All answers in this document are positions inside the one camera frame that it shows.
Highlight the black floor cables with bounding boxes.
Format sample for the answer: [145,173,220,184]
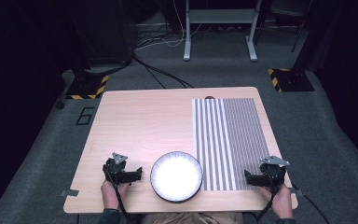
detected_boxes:
[131,54,195,90]

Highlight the white metal table frame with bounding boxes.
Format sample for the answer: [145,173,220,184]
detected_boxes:
[183,0,259,63]

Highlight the person's right hand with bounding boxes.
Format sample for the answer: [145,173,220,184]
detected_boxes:
[258,183,295,219]

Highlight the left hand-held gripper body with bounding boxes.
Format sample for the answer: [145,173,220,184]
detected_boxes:
[102,151,132,186]

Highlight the grey striped placemat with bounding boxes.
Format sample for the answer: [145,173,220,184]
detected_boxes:
[191,97,276,191]

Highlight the white floor cables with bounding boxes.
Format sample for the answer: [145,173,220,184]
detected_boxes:
[135,0,203,50]

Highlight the person's left hand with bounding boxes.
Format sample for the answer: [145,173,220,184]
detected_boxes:
[100,179,131,212]

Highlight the black cable beside table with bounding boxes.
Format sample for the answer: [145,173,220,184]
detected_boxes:
[291,182,332,224]

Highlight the dark equipment cabinet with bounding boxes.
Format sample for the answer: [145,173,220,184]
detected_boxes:
[64,0,139,70]

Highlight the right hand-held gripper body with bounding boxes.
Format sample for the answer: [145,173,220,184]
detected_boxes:
[259,155,291,189]

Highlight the black stand with hazard-striped base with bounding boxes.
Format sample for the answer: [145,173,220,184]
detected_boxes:
[64,46,110,101]
[267,0,347,93]

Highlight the right hand-held gripper cable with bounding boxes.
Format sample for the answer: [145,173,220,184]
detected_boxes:
[255,178,278,223]

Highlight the white plate with dark rim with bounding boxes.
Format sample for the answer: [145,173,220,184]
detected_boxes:
[149,150,204,203]

